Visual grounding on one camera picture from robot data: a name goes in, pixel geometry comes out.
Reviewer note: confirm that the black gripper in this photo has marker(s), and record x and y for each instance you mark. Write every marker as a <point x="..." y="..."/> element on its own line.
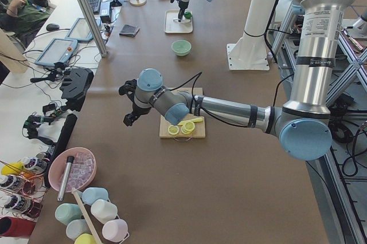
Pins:
<point x="182" y="7"/>
<point x="135" y="110"/>

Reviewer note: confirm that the light green bowl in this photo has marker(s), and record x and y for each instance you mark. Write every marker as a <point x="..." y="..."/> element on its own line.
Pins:
<point x="181" y="47"/>

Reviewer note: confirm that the pink ice bowl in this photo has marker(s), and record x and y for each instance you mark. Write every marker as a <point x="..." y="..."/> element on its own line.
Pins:
<point x="82" y="173"/>

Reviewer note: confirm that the metal tube in bowl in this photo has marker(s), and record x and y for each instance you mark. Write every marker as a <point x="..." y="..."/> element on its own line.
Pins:
<point x="63" y="185"/>

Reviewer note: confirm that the green lime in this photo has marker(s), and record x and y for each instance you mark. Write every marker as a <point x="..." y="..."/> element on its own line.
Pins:
<point x="187" y="15"/>

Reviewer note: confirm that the cream rabbit tray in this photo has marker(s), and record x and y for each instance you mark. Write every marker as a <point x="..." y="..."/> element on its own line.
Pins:
<point x="171" y="27"/>

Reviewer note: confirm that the grey folded cloth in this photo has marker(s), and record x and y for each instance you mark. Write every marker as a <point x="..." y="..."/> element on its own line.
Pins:
<point x="129" y="30"/>

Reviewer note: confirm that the lower lemon slice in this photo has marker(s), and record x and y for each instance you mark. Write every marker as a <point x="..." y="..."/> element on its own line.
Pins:
<point x="173" y="130"/>

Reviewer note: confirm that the lemon slice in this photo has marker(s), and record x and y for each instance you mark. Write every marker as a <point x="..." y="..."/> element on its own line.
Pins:
<point x="188" y="127"/>
<point x="173" y="130"/>

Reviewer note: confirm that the upper lemon slice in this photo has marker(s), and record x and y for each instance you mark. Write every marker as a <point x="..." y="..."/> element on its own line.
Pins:
<point x="188" y="127"/>

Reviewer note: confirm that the far teach pendant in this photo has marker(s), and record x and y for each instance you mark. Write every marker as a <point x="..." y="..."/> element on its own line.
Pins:
<point x="80" y="31"/>

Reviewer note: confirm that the teach pendant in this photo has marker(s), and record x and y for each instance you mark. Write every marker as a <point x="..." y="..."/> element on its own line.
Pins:
<point x="80" y="31"/>
<point x="59" y="50"/>

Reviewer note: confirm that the near teach pendant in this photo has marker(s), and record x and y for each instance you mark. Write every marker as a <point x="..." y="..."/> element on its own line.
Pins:
<point x="59" y="50"/>

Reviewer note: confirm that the wooden cutting board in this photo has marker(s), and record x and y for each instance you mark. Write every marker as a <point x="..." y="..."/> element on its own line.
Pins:
<point x="199" y="131"/>

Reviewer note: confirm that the computer mouse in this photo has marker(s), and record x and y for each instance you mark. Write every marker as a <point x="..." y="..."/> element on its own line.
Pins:
<point x="52" y="27"/>

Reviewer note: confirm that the light blue cup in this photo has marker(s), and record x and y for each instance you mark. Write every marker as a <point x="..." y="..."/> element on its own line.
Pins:
<point x="92" y="194"/>

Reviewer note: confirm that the wooden cup rack pole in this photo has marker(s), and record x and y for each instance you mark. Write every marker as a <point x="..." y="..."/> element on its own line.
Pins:
<point x="86" y="216"/>

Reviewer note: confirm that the white cup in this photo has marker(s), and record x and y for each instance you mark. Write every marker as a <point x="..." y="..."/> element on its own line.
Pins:
<point x="104" y="211"/>

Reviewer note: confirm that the seated person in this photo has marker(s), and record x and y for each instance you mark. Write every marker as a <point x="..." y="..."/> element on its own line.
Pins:
<point x="24" y="18"/>

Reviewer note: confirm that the mint green cup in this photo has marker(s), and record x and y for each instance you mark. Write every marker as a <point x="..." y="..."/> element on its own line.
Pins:
<point x="67" y="212"/>

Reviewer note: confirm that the pink cup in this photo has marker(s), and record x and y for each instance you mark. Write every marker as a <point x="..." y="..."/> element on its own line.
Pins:
<point x="115" y="230"/>

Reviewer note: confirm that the pale blue cup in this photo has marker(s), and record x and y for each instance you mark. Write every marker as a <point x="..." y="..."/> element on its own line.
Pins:
<point x="76" y="228"/>

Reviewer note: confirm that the yellow cup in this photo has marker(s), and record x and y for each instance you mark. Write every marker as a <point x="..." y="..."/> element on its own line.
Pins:
<point x="85" y="239"/>

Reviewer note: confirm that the white camera pole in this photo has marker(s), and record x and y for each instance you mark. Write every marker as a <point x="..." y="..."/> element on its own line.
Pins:
<point x="250" y="52"/>

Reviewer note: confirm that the aluminium frame post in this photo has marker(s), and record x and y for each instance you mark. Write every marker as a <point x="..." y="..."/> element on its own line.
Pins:
<point x="91" y="22"/>

